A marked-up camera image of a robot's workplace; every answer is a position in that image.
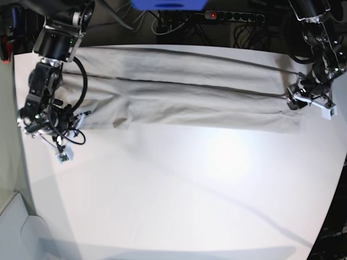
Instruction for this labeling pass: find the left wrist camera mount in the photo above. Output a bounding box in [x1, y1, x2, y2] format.
[293, 89, 337, 120]

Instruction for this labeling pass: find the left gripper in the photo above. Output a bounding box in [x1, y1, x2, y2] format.
[287, 64, 346, 110]

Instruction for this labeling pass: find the black power strip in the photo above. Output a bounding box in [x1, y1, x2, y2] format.
[204, 10, 265, 24]

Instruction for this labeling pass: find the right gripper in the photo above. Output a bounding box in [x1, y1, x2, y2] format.
[17, 105, 79, 137]

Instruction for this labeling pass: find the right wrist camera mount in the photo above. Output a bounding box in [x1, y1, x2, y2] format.
[32, 111, 91, 163]

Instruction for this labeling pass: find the red and black clamp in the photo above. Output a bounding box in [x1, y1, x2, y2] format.
[1, 35, 13, 63]

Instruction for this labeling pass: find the blue box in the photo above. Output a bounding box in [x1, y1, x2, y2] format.
[131, 0, 207, 11]

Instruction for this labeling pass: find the white cable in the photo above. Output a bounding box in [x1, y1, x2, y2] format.
[150, 16, 190, 36]

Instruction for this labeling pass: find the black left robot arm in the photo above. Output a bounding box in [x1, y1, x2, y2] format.
[287, 1, 346, 111]

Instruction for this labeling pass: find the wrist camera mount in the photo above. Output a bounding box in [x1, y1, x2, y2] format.
[32, 111, 91, 163]
[293, 89, 337, 120]

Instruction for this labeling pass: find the beige t-shirt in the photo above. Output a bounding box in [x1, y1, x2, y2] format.
[76, 47, 301, 133]

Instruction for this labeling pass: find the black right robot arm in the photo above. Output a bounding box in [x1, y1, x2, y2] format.
[17, 1, 95, 137]

